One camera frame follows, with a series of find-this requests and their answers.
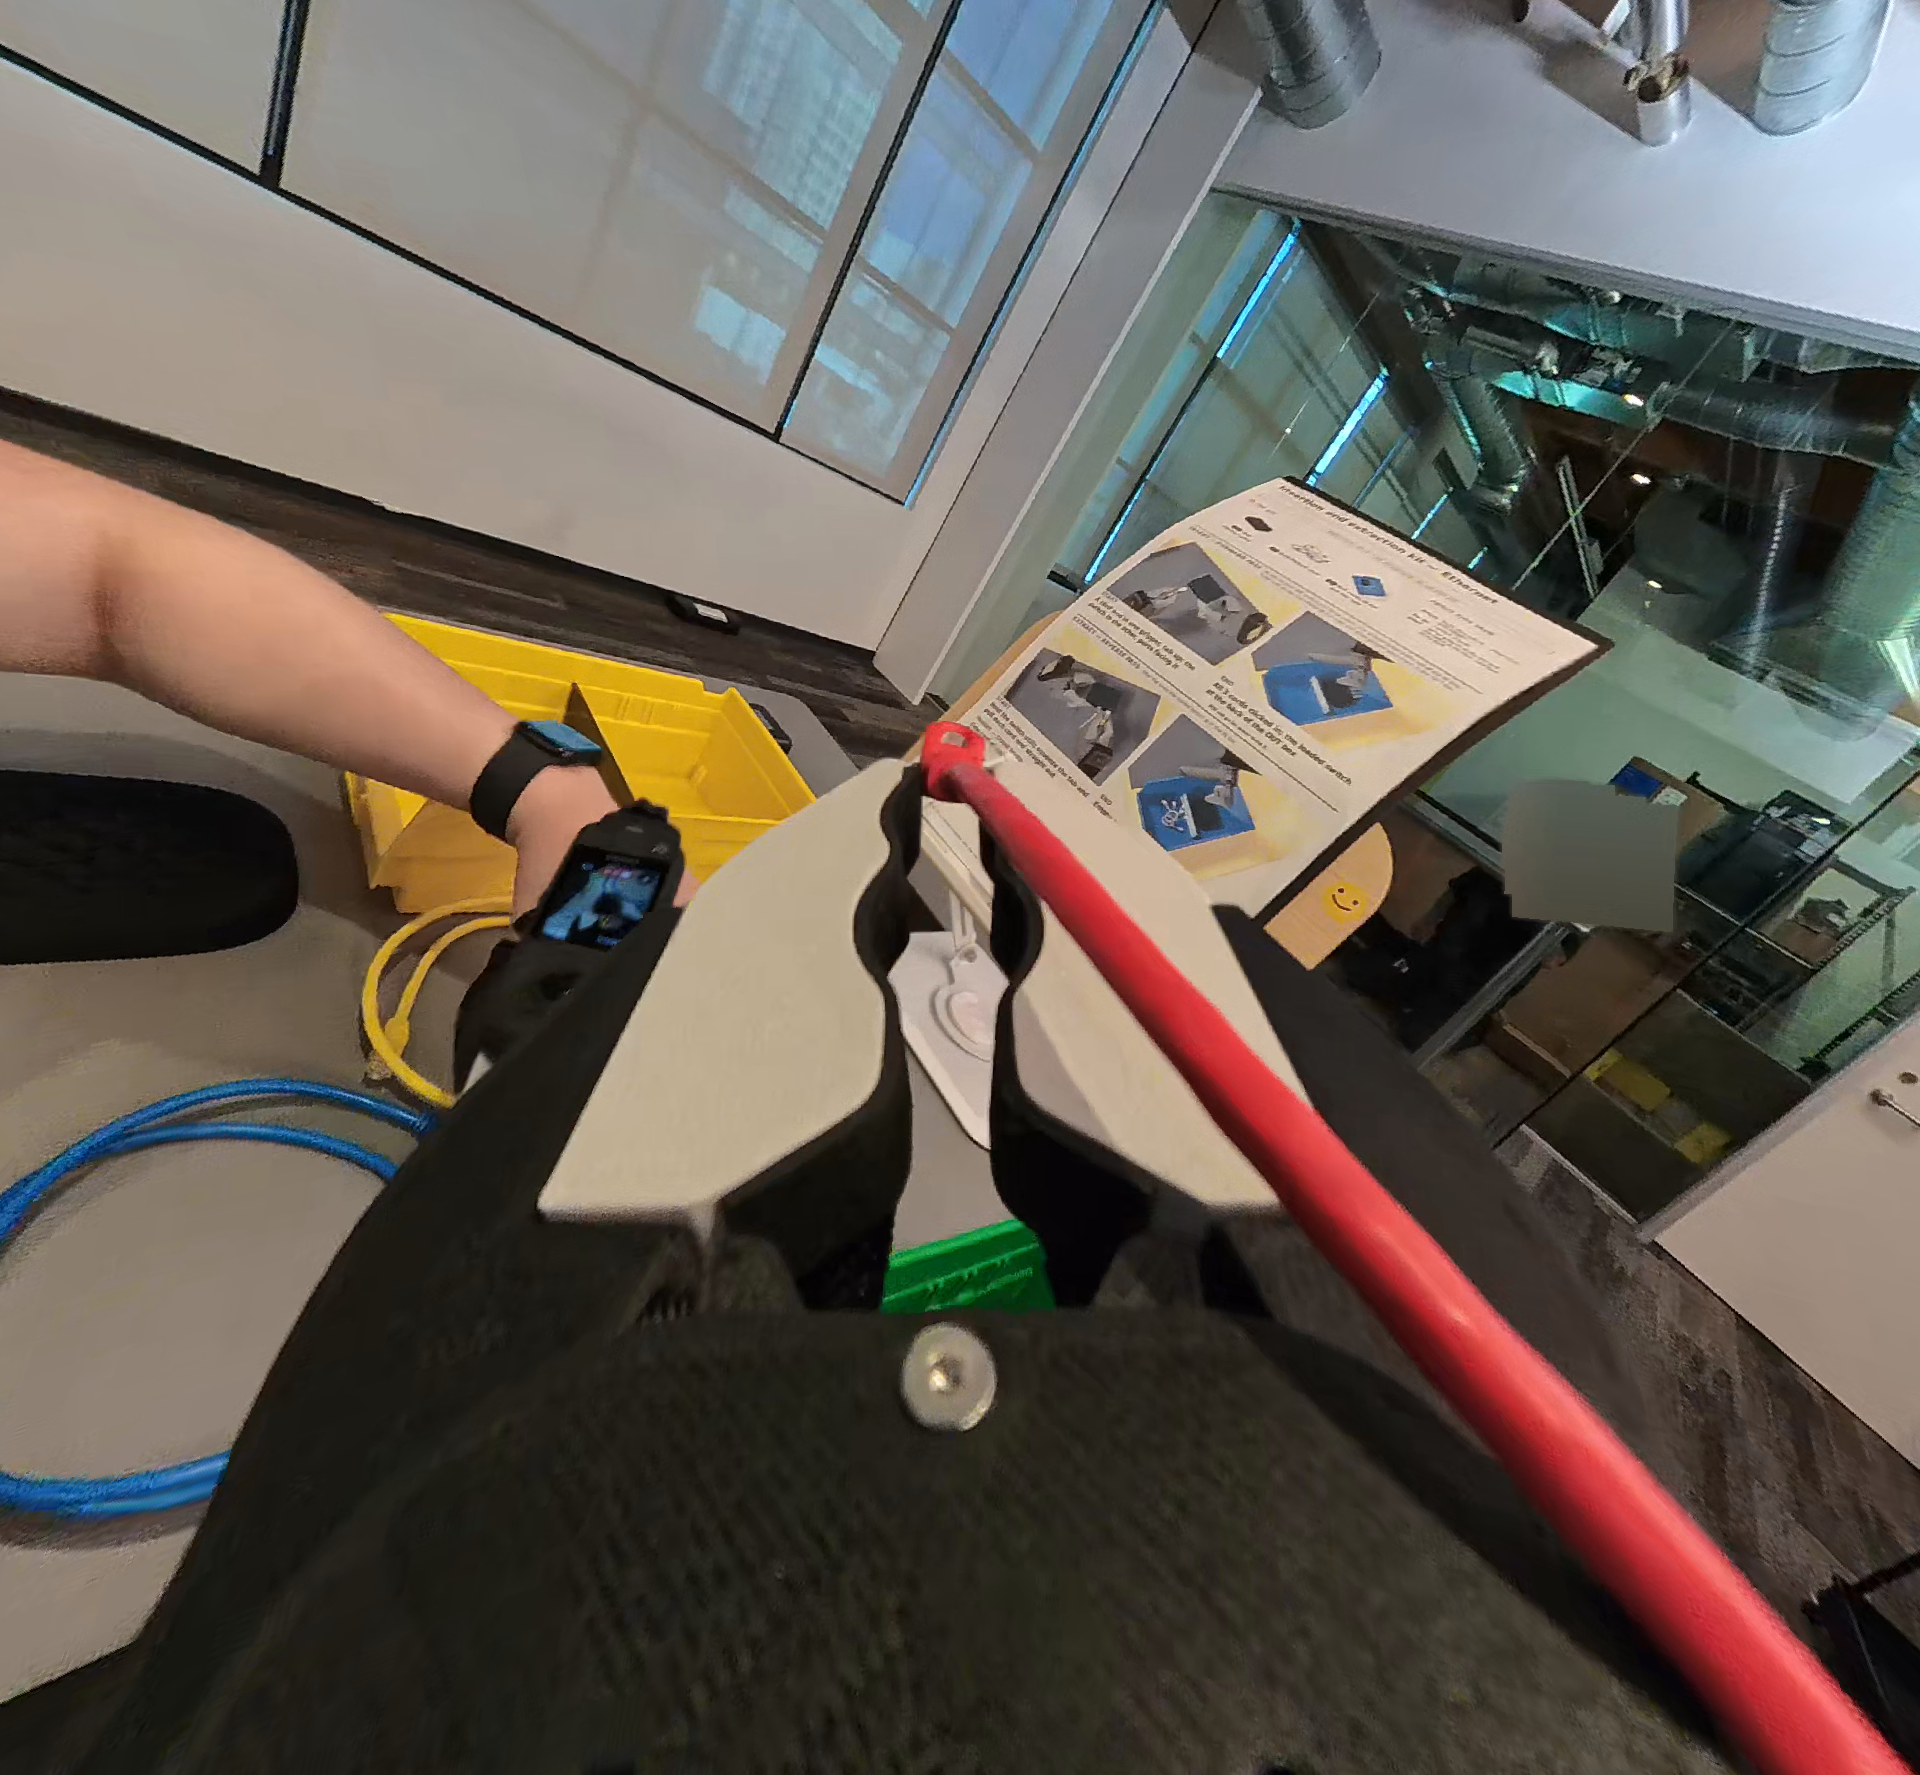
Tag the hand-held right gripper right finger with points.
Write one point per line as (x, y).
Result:
(1108, 1101)

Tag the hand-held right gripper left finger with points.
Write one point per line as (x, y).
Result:
(719, 1026)

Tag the yellow plastic bin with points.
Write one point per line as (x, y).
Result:
(657, 753)

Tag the green plastic bin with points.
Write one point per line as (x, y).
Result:
(960, 1273)

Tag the person's left forearm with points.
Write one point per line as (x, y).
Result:
(225, 607)

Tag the black smartwatch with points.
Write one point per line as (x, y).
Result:
(521, 768)

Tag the white stand base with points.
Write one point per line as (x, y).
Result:
(944, 1039)

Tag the small black device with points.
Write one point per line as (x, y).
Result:
(766, 730)

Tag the small black floor box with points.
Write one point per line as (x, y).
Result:
(702, 616)

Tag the yellow smiley sticker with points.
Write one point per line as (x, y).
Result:
(1346, 900)

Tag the black textured pad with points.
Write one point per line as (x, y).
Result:
(135, 877)

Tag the printed instruction sheet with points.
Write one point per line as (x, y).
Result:
(1319, 633)

